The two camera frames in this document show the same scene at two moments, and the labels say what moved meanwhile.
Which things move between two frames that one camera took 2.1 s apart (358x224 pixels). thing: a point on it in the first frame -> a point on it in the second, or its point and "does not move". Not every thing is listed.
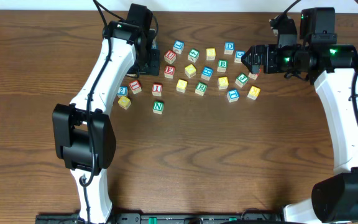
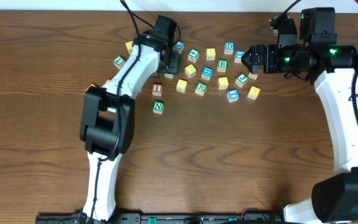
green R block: (201, 88) does not move
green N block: (158, 107) does not move
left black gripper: (149, 66) -> (173, 63)
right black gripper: (266, 59) does not move
